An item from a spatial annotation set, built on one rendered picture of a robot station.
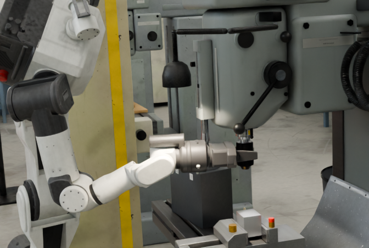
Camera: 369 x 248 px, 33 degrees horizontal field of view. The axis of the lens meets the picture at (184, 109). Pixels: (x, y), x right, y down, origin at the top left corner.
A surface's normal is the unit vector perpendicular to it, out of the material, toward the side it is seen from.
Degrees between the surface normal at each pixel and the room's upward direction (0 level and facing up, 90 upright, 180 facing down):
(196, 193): 90
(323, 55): 90
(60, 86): 82
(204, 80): 90
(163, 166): 103
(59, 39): 58
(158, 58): 90
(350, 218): 63
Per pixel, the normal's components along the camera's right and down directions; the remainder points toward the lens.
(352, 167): -0.95, 0.10
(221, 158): 0.06, 0.17
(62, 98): 0.98, -0.17
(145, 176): 0.07, 0.39
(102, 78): 0.31, 0.15
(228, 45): -0.36, 0.18
